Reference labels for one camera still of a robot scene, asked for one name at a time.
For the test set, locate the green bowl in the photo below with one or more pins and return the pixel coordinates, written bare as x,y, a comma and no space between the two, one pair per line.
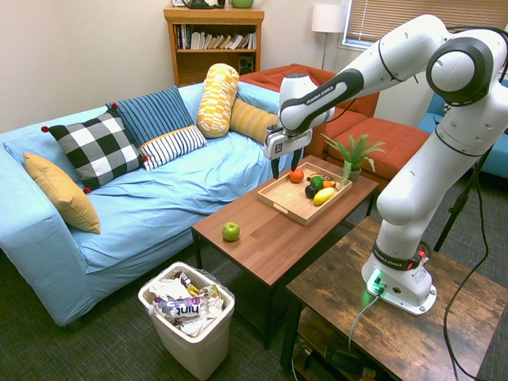
241,3

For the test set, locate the plain mustard yellow pillow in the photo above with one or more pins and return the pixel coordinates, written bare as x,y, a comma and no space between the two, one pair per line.
63,194

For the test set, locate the crumpled white paper trash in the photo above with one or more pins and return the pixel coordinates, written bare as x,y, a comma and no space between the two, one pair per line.
168,286

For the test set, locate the white shade floor lamp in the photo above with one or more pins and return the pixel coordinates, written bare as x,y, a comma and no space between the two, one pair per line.
328,18

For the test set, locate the black tripod stand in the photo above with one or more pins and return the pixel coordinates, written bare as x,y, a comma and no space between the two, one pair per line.
456,206

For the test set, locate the black white checkered pillow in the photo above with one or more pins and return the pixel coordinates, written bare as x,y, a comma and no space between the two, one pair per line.
97,148

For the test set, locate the green toy fruit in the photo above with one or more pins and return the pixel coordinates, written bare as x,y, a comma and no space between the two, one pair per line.
316,182

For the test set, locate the black power strip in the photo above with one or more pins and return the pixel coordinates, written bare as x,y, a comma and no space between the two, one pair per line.
341,357

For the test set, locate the wooden bookshelf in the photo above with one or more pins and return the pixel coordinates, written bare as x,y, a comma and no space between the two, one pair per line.
214,16

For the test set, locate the reddish wooden coffee table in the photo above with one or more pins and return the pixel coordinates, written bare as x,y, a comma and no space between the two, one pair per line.
270,246

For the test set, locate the black toy fruit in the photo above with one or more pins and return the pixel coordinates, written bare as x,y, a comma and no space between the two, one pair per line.
310,191

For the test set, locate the row of books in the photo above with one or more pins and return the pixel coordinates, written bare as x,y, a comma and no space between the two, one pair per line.
216,41

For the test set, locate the white navy striped pillow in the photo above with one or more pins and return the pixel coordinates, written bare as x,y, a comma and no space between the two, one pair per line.
172,146

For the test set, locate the green apple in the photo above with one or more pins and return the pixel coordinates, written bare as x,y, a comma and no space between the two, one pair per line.
231,232

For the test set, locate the orange sofa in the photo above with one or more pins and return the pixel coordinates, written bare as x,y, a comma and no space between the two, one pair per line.
381,135

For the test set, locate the yellow lemon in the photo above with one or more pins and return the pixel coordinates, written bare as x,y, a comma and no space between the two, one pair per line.
323,196

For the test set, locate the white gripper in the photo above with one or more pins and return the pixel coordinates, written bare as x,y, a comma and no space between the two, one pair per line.
283,145

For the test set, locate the wooden window blinds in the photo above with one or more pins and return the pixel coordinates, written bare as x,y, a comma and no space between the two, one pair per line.
389,16

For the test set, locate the small orange toy food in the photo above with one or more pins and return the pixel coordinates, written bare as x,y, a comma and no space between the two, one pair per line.
328,184

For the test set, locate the mustard striped pillow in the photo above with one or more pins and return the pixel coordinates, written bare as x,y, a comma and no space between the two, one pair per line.
252,119

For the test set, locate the light blue sofa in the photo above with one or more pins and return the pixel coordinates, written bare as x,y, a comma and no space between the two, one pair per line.
158,198

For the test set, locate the rustic dark wooden table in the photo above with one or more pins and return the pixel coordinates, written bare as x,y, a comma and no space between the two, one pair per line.
397,337

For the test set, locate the yellow patterned bolster pillow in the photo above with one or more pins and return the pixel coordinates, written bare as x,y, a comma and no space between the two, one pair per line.
217,99

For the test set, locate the potted green fern plant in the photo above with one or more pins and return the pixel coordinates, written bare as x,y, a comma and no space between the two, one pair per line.
354,158

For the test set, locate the blue striped pillow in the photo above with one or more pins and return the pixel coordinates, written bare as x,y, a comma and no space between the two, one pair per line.
152,113

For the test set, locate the black speaker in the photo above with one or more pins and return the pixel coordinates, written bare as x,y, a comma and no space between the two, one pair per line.
246,65

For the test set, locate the brown toy food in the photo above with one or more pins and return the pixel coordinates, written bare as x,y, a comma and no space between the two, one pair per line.
322,176

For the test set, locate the light wooden tray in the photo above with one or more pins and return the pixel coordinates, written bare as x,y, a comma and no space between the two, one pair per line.
285,194

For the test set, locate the black object on bookshelf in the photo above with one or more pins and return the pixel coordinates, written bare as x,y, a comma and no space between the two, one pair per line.
200,4

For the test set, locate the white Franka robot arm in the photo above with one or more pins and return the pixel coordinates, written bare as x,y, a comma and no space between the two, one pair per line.
416,190

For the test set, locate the hint labelled plastic bottle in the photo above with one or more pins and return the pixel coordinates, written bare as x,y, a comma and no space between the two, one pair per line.
184,309

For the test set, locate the cream plastic trash bin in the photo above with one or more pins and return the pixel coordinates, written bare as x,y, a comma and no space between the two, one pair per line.
198,349

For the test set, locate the orange fruit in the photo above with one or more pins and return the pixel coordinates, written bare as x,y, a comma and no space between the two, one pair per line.
296,175

